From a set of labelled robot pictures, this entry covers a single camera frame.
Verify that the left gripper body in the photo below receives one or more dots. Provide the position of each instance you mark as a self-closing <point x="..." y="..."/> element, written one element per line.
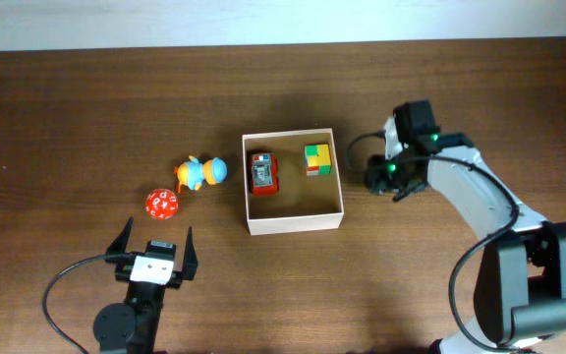
<point x="122" y="274"/>

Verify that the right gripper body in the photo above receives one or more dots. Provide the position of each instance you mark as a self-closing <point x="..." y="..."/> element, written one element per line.
<point x="391" y="173"/>

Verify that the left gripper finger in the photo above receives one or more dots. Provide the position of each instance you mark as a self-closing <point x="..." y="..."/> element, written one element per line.
<point x="190" y="259"/>
<point x="119" y="244"/>

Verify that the red letter polyhedral die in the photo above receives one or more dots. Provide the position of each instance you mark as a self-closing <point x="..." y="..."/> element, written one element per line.
<point x="161" y="204"/>

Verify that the orange blue duck toy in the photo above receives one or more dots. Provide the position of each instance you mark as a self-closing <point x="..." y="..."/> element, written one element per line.
<point x="192" y="174"/>

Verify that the multicolour puzzle cube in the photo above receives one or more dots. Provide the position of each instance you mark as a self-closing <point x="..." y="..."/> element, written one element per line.
<point x="318" y="159"/>

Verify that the red toy car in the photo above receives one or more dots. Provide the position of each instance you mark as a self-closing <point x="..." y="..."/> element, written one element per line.
<point x="264" y="174"/>

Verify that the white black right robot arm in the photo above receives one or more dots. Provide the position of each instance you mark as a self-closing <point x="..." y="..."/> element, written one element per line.
<point x="508" y="291"/>

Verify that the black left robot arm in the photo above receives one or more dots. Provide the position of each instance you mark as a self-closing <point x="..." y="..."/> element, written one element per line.
<point x="130" y="327"/>

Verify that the beige open cardboard box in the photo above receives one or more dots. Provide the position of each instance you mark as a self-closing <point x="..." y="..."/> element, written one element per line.
<point x="303" y="202"/>

